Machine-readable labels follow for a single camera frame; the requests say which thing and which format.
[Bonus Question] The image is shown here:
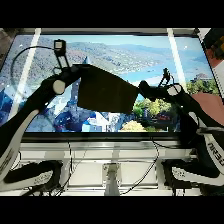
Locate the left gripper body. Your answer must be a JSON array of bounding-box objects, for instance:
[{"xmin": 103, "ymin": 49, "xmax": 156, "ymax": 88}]
[{"xmin": 65, "ymin": 64, "xmax": 83, "ymax": 83}]

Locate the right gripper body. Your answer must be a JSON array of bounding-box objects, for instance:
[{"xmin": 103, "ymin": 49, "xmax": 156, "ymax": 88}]
[{"xmin": 138, "ymin": 80, "xmax": 160, "ymax": 102}]

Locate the silver frame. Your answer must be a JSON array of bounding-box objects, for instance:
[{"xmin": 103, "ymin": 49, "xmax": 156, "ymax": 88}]
[{"xmin": 0, "ymin": 139, "xmax": 201, "ymax": 197}]

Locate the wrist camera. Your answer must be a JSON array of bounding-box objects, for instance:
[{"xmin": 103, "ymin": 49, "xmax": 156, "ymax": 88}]
[
  {"xmin": 53, "ymin": 38, "xmax": 72, "ymax": 73},
  {"xmin": 159, "ymin": 67, "xmax": 173, "ymax": 88}
]

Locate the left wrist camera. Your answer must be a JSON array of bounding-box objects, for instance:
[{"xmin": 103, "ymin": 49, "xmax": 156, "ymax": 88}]
[{"xmin": 53, "ymin": 38, "xmax": 72, "ymax": 73}]

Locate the black cable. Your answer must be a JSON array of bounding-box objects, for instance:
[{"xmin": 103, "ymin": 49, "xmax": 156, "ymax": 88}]
[
  {"xmin": 119, "ymin": 138, "xmax": 161, "ymax": 196},
  {"xmin": 53, "ymin": 141, "xmax": 74, "ymax": 196},
  {"xmin": 9, "ymin": 45, "xmax": 56, "ymax": 89}
]

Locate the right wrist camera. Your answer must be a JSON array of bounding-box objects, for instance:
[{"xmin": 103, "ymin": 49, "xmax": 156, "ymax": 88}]
[{"xmin": 159, "ymin": 67, "xmax": 173, "ymax": 88}]

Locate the dark brown garment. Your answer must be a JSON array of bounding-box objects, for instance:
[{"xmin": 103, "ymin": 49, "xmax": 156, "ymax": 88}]
[{"xmin": 73, "ymin": 63, "xmax": 140, "ymax": 115}]

